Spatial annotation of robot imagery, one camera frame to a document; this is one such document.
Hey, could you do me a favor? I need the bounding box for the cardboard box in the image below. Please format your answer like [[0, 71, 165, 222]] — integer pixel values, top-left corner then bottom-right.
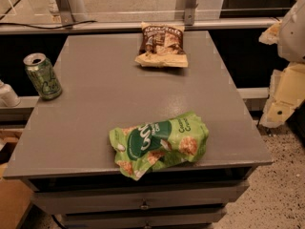
[[0, 130, 32, 229]]

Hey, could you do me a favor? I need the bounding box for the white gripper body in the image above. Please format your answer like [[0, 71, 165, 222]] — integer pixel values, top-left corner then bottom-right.
[[277, 0, 305, 63]]

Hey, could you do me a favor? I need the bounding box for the white pipe fitting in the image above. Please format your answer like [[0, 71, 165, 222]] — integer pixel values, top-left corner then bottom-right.
[[0, 80, 20, 107]]

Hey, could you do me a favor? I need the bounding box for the metal bracket centre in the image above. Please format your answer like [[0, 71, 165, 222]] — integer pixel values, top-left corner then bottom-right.
[[184, 0, 197, 26]]

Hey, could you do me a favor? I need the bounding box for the metal bracket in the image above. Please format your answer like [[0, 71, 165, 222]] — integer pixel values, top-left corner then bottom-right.
[[184, 0, 197, 26], [55, 0, 73, 26]]

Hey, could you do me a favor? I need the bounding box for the metal bracket left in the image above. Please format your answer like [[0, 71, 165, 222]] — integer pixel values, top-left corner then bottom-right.
[[55, 0, 73, 26]]

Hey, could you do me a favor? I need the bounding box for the green soda can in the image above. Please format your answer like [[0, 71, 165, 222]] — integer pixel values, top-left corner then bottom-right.
[[23, 52, 62, 100]]

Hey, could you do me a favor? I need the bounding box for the upper grey drawer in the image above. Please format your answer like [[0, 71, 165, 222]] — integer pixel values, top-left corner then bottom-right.
[[31, 180, 249, 214]]

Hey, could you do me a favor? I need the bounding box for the green snack bag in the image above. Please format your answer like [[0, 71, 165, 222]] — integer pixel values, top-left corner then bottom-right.
[[110, 112, 209, 180]]

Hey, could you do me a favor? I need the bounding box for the brown snack bag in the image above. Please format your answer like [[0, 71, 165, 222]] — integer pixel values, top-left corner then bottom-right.
[[135, 22, 188, 68]]

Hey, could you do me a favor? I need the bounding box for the grey drawer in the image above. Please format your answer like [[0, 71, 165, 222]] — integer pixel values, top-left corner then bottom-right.
[[63, 207, 226, 229], [31, 180, 249, 214]]

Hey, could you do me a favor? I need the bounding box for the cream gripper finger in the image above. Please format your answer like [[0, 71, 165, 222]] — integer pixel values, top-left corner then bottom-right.
[[259, 62, 305, 128], [258, 22, 281, 45]]

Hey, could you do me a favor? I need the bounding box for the black cable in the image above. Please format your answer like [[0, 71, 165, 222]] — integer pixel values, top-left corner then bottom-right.
[[0, 18, 98, 30]]

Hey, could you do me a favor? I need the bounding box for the lower grey drawer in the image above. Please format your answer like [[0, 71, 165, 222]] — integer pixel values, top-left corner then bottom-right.
[[63, 207, 226, 229]]

